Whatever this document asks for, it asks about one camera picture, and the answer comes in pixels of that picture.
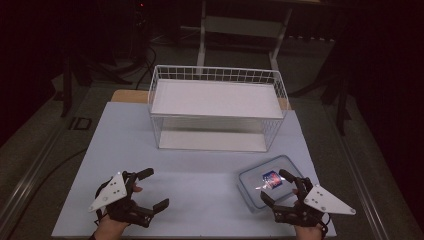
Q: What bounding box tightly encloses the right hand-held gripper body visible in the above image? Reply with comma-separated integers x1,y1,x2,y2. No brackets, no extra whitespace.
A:
270,175,357,230

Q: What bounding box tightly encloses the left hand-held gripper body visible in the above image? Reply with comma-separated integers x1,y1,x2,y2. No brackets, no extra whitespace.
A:
88,170,157,230

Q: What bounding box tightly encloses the grey plastic tray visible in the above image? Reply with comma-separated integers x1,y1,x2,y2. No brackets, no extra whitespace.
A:
237,154,305,214

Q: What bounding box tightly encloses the person's right hand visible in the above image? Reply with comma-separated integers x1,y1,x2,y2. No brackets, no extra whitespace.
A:
291,188,325,240

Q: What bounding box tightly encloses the person's left hand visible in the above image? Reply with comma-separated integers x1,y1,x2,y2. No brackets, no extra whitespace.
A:
94,184,144,240

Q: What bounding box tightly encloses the light blue table mat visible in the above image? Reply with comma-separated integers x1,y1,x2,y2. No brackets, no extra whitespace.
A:
51,101,337,239

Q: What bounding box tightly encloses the black square floor plate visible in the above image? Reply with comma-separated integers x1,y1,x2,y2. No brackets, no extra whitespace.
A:
68,116,93,131

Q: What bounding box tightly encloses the black metal stand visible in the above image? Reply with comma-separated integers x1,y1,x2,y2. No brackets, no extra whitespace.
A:
60,54,134,118
289,64,353,137

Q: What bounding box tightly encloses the dark equipment tower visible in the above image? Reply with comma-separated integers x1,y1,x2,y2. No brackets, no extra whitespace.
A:
132,0,152,63

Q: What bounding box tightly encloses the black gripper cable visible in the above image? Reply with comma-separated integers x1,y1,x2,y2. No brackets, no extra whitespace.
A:
320,213,332,239

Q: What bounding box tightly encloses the aluminium floor rail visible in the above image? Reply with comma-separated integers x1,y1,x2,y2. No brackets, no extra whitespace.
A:
0,124,69,233
328,109,393,240

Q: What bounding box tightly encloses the thin black floor cable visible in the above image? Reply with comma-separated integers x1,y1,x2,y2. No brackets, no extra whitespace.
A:
6,148,88,234

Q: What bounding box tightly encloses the white wire basket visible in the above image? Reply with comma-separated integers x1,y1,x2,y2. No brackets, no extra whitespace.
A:
147,64,290,154

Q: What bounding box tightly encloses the white metal table frame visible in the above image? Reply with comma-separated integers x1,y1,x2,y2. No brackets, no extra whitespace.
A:
195,0,295,72

